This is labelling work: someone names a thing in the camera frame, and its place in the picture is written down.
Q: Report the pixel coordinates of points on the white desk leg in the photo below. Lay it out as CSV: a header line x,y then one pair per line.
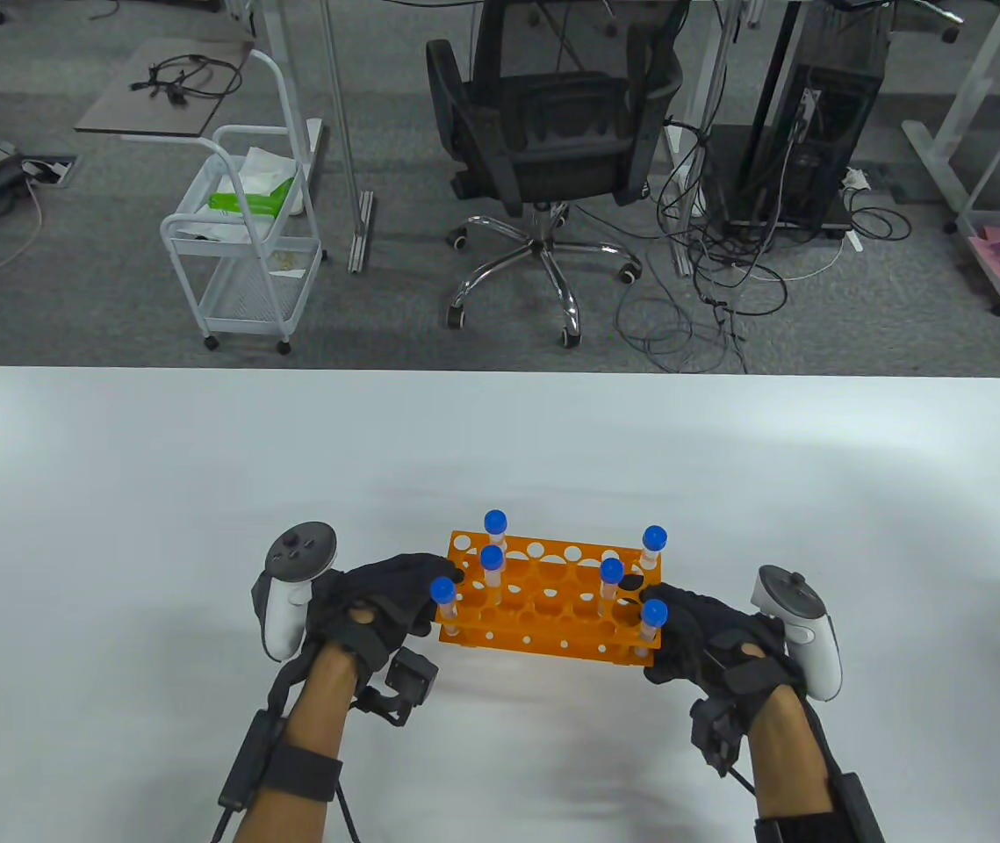
x,y
719,44
362,233

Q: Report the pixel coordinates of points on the person's right hand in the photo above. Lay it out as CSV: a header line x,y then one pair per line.
x,y
710,637

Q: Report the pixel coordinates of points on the floor socket box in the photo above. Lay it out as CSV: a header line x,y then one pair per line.
x,y
47,169

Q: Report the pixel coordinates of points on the clear test tube blue cap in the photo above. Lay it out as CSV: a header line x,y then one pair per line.
x,y
495,522
442,589
655,612
491,556
654,536
611,571

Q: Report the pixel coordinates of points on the white and grey VR controller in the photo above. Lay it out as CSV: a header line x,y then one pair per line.
x,y
811,659
298,553

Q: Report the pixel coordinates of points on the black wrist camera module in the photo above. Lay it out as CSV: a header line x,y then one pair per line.
x,y
412,676
715,738

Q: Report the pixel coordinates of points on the grey board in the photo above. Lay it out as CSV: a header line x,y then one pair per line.
x,y
113,114

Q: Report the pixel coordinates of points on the white plastic bag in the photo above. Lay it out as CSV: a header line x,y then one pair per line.
x,y
267,167

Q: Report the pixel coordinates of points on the white desk frame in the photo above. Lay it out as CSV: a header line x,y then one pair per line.
x,y
938,162

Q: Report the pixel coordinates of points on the person's left hand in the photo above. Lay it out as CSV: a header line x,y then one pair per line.
x,y
377,588

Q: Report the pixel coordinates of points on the green packet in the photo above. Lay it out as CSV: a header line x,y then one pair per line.
x,y
245,204

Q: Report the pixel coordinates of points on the black battery pack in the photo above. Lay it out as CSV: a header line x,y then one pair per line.
x,y
245,764
859,817

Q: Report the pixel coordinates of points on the orange test tube rack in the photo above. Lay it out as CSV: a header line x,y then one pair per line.
x,y
552,615

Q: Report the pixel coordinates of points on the black computer tower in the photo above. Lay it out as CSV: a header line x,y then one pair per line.
x,y
824,132

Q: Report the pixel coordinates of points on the person's right forearm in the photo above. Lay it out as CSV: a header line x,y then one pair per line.
x,y
785,764

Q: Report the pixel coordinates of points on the person's left forearm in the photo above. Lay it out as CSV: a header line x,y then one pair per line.
x,y
315,711

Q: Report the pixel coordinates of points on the black office chair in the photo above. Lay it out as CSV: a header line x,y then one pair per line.
x,y
552,132

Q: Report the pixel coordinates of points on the white power strip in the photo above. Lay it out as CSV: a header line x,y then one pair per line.
x,y
855,178

